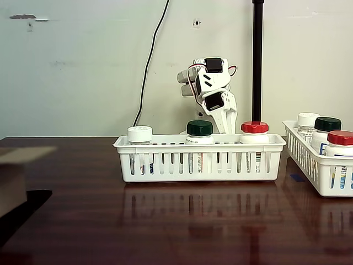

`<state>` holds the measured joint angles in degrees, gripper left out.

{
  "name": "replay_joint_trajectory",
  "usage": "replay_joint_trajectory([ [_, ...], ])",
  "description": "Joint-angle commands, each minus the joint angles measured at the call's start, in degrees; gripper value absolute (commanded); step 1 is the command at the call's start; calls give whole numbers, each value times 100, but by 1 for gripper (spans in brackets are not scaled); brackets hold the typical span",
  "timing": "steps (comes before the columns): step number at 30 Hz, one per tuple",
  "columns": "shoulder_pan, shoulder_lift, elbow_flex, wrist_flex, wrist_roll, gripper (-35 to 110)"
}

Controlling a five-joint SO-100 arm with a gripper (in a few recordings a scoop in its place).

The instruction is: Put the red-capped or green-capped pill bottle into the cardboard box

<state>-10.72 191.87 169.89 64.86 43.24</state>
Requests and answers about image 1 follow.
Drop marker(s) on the green-capped bottle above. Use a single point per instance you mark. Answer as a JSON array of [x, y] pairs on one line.
[[327, 124], [199, 128]]

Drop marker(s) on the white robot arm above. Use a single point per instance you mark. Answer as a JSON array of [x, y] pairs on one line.
[[213, 81]]

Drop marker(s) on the red-capped bottle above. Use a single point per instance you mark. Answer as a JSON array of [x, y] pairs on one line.
[[254, 127], [341, 138]]

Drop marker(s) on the white-capped bottle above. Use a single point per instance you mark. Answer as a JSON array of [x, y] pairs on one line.
[[139, 133], [308, 119]]

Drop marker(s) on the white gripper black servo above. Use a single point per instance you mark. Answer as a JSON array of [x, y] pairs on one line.
[[224, 115]]

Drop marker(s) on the labelled cardboard box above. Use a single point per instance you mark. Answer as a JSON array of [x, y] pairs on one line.
[[12, 185]]

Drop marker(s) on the blue tape strip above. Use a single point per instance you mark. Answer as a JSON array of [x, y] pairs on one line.
[[297, 178]]

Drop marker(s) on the black pole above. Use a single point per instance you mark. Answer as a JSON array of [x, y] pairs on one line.
[[257, 69]]

